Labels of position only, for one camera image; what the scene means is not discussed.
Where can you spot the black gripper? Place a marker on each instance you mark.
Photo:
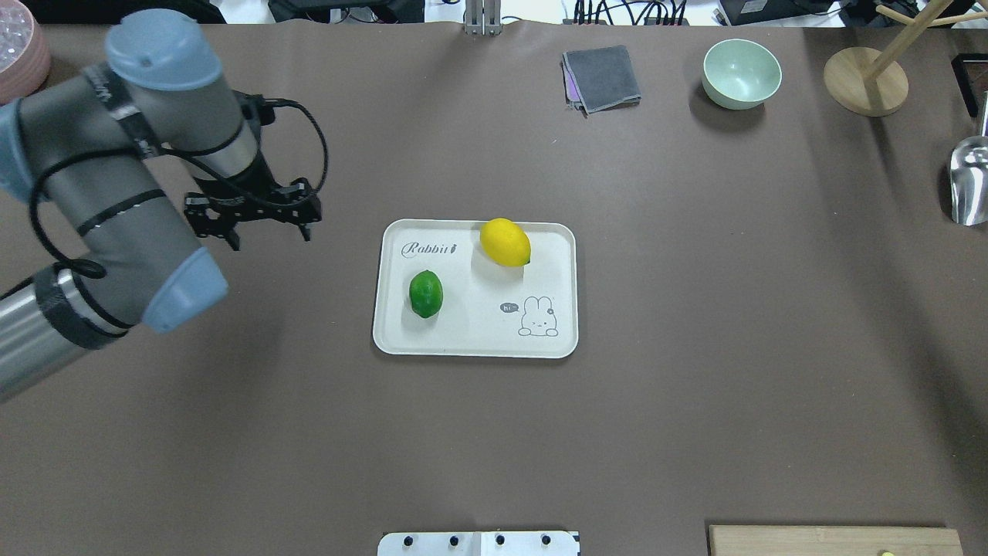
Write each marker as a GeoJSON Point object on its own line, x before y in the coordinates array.
{"type": "Point", "coordinates": [245, 188]}

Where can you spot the green lime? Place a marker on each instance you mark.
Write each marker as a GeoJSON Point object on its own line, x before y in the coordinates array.
{"type": "Point", "coordinates": [425, 294]}

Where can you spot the yellow lemon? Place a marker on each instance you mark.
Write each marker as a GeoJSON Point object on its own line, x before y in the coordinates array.
{"type": "Point", "coordinates": [505, 242]}

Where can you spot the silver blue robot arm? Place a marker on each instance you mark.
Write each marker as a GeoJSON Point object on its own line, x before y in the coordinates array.
{"type": "Point", "coordinates": [125, 169]}

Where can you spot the white rabbit print tray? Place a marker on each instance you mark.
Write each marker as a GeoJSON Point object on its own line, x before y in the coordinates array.
{"type": "Point", "coordinates": [489, 310]}

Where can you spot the grey folded cloth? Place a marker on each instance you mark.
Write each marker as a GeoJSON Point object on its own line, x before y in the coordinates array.
{"type": "Point", "coordinates": [599, 79]}

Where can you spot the mint green bowl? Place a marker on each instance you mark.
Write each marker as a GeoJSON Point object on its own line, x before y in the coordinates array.
{"type": "Point", "coordinates": [738, 74]}

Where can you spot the bamboo cutting board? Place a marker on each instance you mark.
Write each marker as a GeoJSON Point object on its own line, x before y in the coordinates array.
{"type": "Point", "coordinates": [787, 540]}

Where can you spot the wooden mug stand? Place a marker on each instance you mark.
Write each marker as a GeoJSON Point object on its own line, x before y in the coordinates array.
{"type": "Point", "coordinates": [872, 83]}

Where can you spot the metal scoop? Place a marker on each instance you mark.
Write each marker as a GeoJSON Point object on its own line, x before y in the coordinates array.
{"type": "Point", "coordinates": [968, 175]}

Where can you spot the aluminium frame post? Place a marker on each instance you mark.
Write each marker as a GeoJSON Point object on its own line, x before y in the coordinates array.
{"type": "Point", "coordinates": [483, 17]}

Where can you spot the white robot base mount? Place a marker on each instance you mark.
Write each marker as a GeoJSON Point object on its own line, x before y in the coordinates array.
{"type": "Point", "coordinates": [480, 543]}

